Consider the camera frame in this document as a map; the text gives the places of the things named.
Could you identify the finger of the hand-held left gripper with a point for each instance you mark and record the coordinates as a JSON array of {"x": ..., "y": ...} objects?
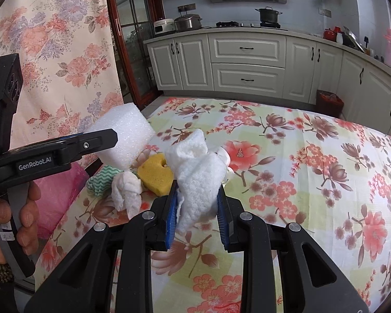
[
  {"x": 75, "y": 135},
  {"x": 91, "y": 143}
]

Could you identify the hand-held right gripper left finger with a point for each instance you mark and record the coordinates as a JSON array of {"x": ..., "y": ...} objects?
[{"x": 172, "y": 215}]

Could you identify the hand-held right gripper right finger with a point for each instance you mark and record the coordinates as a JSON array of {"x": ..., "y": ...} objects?
[{"x": 222, "y": 221}]

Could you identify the white foam block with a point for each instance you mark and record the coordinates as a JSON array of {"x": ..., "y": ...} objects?
[{"x": 123, "y": 133}]

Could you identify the green wavy striped cloth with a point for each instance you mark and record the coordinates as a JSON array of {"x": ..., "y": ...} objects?
[{"x": 101, "y": 179}]

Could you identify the pink-lined waste bin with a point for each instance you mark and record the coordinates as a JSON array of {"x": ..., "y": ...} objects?
[{"x": 58, "y": 195}]

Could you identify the yellow sponge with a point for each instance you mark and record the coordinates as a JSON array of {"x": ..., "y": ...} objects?
[{"x": 153, "y": 172}]

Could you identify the white paper towel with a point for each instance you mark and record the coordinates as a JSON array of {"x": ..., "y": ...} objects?
[{"x": 195, "y": 172}]

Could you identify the small white tissue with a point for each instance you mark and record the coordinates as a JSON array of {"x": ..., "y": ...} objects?
[{"x": 125, "y": 192}]

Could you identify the person's left hand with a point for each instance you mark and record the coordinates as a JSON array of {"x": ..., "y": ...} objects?
[{"x": 29, "y": 221}]

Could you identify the floral tablecloth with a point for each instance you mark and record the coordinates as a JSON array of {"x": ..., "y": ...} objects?
[{"x": 280, "y": 169}]

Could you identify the wooden glass door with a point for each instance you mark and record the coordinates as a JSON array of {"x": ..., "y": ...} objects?
[{"x": 117, "y": 55}]

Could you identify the floral hanging curtain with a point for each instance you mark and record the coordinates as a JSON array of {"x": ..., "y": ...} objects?
[{"x": 52, "y": 39}]

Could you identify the white rice cooker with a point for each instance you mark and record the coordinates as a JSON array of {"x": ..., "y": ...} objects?
[{"x": 164, "y": 27}]

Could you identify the steel pressure cooker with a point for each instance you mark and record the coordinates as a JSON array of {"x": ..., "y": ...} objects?
[{"x": 187, "y": 22}]

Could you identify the dark red waste basket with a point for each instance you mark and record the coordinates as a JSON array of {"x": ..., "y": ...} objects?
[{"x": 329, "y": 106}]

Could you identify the white lower kitchen cabinets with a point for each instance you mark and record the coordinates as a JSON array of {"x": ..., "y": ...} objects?
[{"x": 247, "y": 49}]

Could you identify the black gas stove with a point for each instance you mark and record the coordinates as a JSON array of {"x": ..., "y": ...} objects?
[{"x": 228, "y": 24}]

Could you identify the black stock pot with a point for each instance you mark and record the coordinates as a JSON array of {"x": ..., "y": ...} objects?
[{"x": 267, "y": 16}]

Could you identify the red kettle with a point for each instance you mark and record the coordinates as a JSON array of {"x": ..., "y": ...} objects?
[{"x": 330, "y": 35}]

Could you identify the steel pan lid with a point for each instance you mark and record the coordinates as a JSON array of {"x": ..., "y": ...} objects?
[{"x": 353, "y": 39}]

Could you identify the pink thermos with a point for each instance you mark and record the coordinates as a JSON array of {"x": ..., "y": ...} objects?
[{"x": 390, "y": 50}]

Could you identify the wall socket with plugs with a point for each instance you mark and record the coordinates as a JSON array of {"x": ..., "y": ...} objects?
[{"x": 186, "y": 7}]

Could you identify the plain wall socket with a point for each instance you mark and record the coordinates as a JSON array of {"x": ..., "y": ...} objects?
[{"x": 325, "y": 12}]

